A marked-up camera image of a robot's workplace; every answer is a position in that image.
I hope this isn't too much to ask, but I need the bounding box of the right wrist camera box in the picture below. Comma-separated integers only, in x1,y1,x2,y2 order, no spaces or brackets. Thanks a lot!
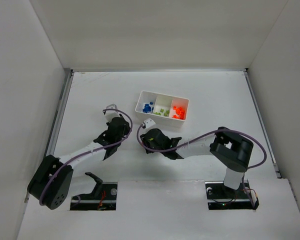
142,118,156,129

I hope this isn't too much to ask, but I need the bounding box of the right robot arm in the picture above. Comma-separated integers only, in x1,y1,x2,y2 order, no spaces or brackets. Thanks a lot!
139,127,254,190

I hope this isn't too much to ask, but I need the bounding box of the large orange round lego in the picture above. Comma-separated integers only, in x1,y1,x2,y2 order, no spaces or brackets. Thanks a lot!
175,107,186,119

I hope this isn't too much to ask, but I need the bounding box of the white three-compartment container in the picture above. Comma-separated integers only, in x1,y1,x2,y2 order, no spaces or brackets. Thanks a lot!
135,90,190,128

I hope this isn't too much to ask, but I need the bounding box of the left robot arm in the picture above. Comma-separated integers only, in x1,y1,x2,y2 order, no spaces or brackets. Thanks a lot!
27,114,133,210

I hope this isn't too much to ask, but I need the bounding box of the large blue arch lego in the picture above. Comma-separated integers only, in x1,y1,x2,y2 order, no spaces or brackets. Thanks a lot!
142,102,154,114

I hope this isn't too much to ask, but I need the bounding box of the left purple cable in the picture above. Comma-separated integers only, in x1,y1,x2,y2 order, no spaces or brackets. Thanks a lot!
38,107,133,206

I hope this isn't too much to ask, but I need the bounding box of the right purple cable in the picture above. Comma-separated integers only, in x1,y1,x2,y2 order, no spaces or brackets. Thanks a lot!
136,122,268,198

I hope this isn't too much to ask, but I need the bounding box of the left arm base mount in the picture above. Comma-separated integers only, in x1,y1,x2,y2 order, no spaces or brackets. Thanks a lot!
69,172,118,211

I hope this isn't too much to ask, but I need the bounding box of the purple cable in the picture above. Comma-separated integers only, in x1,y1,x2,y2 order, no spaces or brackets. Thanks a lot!
38,107,133,206
136,122,268,198

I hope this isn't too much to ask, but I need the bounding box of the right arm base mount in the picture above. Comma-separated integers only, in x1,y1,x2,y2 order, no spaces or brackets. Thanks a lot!
205,180,260,211

